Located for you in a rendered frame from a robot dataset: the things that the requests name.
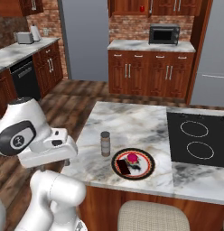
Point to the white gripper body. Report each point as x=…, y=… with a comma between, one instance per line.
x=47, y=153

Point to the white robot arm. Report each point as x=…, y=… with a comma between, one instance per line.
x=53, y=192

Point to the brown cinnamon bottle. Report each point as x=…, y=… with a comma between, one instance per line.
x=105, y=145

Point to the dark chocolate bar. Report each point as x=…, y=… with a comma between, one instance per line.
x=123, y=167

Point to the pink cupcake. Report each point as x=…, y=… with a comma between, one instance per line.
x=133, y=159

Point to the black red patterned plate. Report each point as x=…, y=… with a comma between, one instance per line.
x=147, y=168

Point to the wooden base cabinet run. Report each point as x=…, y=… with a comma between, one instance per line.
x=150, y=73

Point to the wooden island base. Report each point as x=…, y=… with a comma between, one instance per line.
x=104, y=207

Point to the black dishwasher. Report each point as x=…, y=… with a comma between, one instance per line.
x=26, y=79

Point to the beige upholstered stool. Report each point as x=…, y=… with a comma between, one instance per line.
x=153, y=218

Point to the silver toaster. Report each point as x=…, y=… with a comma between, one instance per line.
x=24, y=38

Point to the white paper towel roll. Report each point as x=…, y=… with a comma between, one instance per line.
x=35, y=33

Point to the black hob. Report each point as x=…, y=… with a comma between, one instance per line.
x=195, y=138

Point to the black toaster oven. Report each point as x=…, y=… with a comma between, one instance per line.
x=164, y=34

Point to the grey fridge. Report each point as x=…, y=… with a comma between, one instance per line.
x=211, y=60

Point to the white wall outlet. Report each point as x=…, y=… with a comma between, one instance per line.
x=45, y=31

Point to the wooden wall cabinet run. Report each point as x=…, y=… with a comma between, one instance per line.
x=165, y=6

